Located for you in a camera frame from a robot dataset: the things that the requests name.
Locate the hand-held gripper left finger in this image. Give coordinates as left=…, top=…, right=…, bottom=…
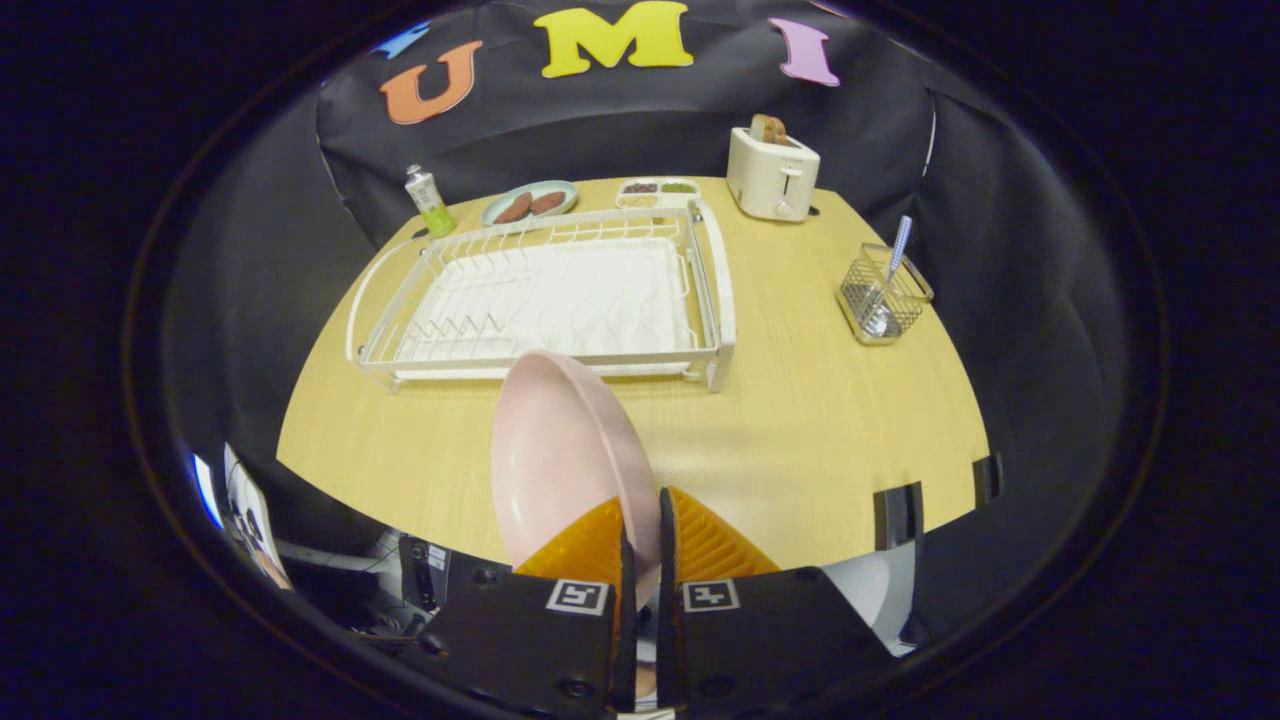
left=418, top=497, right=639, bottom=719

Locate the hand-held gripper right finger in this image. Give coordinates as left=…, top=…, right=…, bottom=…
left=656, top=486, right=898, bottom=716

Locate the pink plate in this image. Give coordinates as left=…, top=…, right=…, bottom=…
left=490, top=350, right=663, bottom=611

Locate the metal wire basket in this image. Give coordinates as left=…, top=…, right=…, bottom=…
left=836, top=243, right=935, bottom=347

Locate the white dish rack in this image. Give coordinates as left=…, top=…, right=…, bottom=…
left=345, top=198, right=738, bottom=393

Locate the blue checkered handle spoon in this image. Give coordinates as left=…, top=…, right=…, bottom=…
left=866, top=215, right=913, bottom=337

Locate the green dish soap bottle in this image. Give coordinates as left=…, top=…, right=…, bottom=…
left=404, top=164, right=456, bottom=239

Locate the light green plate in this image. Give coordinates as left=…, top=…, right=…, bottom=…
left=481, top=180, right=580, bottom=228

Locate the white rounded object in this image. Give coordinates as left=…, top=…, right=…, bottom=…
left=820, top=545, right=919, bottom=656

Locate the black box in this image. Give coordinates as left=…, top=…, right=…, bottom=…
left=398, top=533, right=451, bottom=613

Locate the printed paper sheet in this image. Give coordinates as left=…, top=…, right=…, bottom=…
left=223, top=443, right=293, bottom=591

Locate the blue lit screen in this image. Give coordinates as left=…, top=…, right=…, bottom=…
left=190, top=453, right=223, bottom=531

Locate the white toaster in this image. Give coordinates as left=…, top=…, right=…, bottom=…
left=726, top=126, right=821, bottom=223

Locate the white divided food tray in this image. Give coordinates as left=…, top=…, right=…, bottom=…
left=614, top=177, right=703, bottom=211

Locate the black backdrop cloth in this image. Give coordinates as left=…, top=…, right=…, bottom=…
left=165, top=0, right=1131, bottom=641

